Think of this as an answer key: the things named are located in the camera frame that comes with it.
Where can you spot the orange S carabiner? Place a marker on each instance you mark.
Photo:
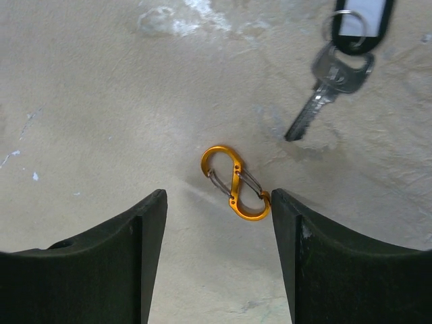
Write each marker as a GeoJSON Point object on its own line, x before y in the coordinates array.
{"type": "Point", "coordinates": [240, 175]}

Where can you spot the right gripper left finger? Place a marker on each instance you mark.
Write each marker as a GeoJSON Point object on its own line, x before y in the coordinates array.
{"type": "Point", "coordinates": [103, 275]}

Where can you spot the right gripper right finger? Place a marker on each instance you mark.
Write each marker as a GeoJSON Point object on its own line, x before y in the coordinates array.
{"type": "Point", "coordinates": [333, 274]}

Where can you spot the black tag key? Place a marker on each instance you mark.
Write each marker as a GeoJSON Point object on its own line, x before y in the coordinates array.
{"type": "Point", "coordinates": [351, 31]}

